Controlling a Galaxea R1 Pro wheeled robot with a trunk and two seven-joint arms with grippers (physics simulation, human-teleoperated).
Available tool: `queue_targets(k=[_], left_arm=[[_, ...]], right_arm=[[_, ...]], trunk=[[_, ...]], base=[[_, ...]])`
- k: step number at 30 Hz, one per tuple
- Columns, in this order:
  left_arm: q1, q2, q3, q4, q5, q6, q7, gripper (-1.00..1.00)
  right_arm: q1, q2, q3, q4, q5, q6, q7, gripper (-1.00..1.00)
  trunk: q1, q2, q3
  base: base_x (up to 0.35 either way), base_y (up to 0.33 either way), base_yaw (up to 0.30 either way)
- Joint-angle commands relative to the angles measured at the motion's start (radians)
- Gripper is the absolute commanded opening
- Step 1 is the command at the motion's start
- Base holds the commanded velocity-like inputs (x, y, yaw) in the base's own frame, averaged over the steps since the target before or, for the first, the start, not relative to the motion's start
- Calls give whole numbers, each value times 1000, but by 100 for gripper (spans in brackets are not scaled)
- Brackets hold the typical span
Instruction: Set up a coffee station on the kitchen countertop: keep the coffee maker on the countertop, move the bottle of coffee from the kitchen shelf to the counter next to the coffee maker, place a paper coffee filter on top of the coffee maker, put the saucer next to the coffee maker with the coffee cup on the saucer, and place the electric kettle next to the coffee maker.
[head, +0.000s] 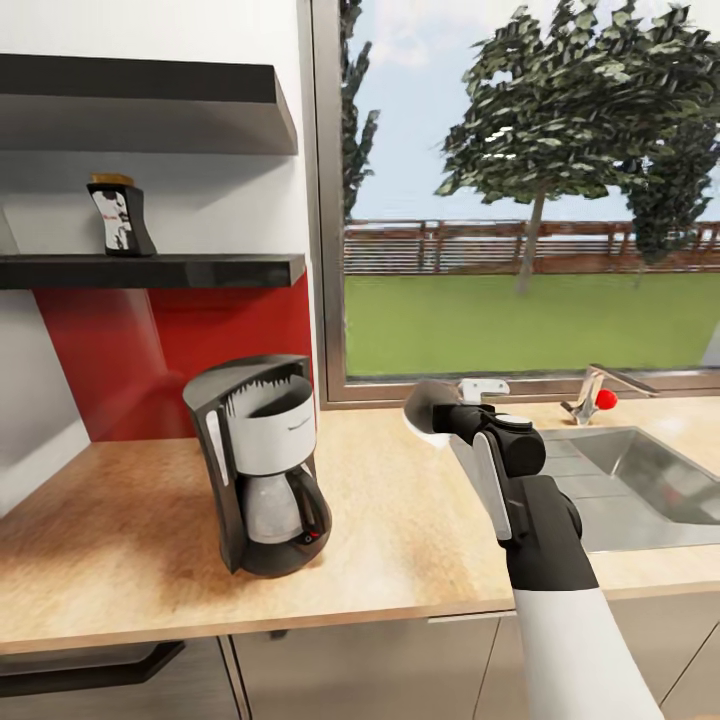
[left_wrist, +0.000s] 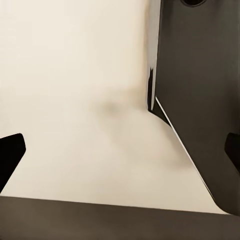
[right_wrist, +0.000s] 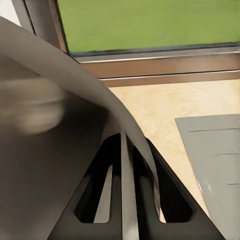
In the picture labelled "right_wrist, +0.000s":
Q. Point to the drop in sink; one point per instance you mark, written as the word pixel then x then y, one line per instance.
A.
pixel 212 144

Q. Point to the fixed window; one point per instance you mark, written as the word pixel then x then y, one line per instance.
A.
pixel 128 43

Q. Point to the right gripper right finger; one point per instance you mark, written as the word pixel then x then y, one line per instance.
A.
pixel 185 218

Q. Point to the paper coffee filter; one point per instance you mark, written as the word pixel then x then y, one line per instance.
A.
pixel 54 116

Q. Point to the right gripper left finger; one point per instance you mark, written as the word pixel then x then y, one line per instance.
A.
pixel 77 220

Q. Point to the countertop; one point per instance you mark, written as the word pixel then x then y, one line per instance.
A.
pixel 155 108

